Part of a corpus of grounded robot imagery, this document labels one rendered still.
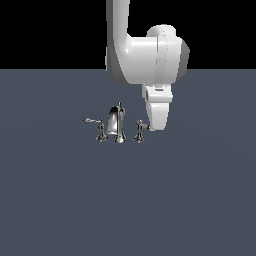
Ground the chrome faucet handle short lever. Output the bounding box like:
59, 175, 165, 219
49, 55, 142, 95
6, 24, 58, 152
133, 119, 150, 143

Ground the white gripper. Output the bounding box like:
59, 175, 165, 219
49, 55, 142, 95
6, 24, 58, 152
141, 83, 174, 132

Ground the chrome faucet handle long lever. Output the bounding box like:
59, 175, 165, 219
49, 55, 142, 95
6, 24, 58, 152
82, 117, 109, 142

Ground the chrome faucet spout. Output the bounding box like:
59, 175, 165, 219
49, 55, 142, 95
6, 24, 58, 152
106, 101, 128, 144

